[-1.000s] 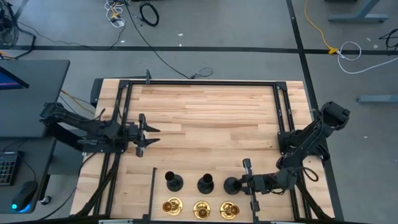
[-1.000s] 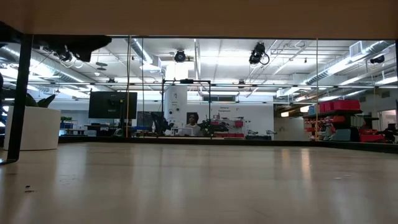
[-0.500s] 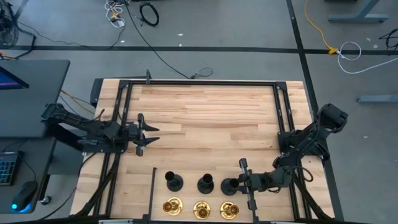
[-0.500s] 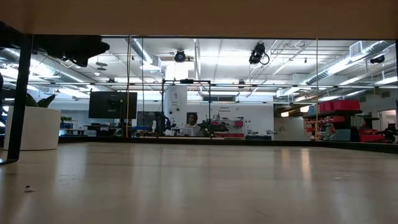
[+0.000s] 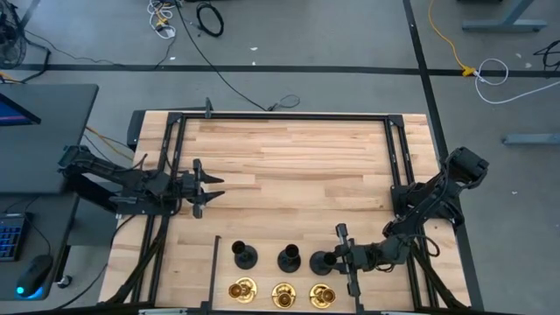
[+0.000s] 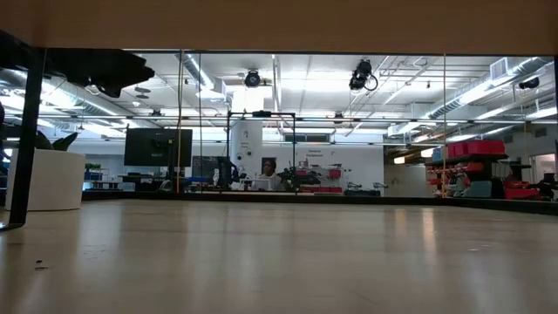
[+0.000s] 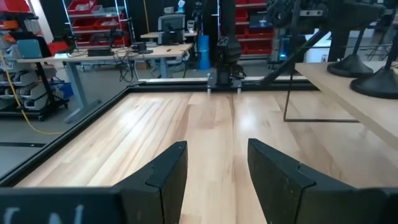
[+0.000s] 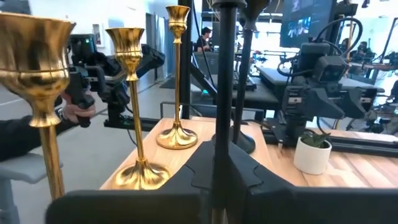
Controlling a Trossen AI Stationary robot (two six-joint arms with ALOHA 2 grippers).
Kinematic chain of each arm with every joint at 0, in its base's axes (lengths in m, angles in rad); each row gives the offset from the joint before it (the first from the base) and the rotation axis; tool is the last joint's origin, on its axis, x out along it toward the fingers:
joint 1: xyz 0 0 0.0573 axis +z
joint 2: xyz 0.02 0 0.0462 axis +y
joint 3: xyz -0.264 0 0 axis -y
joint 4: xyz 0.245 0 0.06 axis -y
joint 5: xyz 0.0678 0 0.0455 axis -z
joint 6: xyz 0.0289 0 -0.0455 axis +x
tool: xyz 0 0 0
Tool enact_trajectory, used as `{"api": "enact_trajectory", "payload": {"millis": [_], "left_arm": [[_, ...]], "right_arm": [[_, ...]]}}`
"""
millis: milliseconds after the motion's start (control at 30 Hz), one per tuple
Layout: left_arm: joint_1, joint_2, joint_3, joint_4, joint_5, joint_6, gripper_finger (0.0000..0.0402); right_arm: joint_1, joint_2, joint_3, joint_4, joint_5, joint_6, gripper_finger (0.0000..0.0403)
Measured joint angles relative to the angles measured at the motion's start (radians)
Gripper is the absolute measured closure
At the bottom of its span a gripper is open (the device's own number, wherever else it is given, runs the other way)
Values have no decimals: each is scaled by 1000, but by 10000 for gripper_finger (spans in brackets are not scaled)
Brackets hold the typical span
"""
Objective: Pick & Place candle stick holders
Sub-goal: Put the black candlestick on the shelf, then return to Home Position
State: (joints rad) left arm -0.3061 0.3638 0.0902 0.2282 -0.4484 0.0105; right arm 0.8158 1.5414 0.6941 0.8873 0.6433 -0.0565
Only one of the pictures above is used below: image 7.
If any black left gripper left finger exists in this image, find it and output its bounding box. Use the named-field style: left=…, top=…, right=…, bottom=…
left=111, top=140, right=188, bottom=224

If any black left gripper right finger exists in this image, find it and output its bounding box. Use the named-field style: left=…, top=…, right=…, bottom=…
left=248, top=138, right=358, bottom=224

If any wooden shelf with black legs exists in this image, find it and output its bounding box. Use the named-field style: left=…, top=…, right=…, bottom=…
left=283, top=60, right=398, bottom=151

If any rack with red bins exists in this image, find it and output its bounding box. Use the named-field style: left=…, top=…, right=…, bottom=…
left=62, top=0, right=136, bottom=49
left=234, top=0, right=276, bottom=60

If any desk with grey legs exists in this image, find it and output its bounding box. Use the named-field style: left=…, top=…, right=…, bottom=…
left=17, top=42, right=194, bottom=124

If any blue cylinder bin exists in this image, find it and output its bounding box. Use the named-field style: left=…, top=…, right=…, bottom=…
left=197, top=34, right=211, bottom=71

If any black electronic device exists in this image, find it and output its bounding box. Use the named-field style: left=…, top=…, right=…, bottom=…
left=88, top=48, right=114, bottom=57

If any grey office chair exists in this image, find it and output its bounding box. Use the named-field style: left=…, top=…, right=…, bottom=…
left=157, top=14, right=187, bottom=46

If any rack with grey bins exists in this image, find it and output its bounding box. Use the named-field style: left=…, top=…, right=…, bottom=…
left=0, top=0, right=74, bottom=121

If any teal box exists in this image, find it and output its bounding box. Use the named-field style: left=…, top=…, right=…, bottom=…
left=17, top=39, right=43, bottom=59

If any black aluminium table frame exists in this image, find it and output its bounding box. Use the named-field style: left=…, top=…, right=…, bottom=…
left=0, top=29, right=330, bottom=188

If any yellow extension cable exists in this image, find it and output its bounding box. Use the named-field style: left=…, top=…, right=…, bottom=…
left=0, top=51, right=65, bottom=136

